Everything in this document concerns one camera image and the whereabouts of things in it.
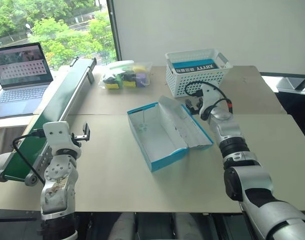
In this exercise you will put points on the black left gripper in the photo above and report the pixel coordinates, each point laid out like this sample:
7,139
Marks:
76,142

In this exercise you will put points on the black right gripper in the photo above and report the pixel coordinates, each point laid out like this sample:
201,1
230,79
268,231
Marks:
195,110

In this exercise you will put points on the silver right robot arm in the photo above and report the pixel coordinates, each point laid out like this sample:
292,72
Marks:
247,172

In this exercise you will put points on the green conveyor belt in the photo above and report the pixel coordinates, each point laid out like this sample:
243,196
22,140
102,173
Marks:
60,110

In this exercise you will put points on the blue packet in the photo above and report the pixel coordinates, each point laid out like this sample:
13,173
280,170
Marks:
195,66

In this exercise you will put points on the blue cardboard box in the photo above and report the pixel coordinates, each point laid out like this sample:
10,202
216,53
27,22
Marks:
162,135

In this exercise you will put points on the white plastic lattice basket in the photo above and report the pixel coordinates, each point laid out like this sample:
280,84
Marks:
192,80

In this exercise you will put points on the clear bag of sponges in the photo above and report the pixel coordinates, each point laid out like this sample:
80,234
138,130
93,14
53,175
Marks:
126,77

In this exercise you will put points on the grey open laptop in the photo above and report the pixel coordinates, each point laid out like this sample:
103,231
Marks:
20,75

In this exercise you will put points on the grey rounded sleeve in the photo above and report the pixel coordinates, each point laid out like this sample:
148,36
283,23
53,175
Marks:
0,167

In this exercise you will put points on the dark office desk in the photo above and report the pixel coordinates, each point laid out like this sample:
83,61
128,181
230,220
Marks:
292,100

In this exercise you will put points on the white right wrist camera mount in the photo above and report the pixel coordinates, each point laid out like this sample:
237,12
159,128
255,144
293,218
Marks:
209,97

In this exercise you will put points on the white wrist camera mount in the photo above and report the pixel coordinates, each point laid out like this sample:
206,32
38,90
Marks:
209,97
55,132

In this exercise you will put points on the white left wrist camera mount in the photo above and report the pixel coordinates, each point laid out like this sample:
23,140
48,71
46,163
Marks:
55,132

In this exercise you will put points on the black window frame post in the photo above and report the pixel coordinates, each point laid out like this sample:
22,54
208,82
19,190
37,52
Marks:
115,30

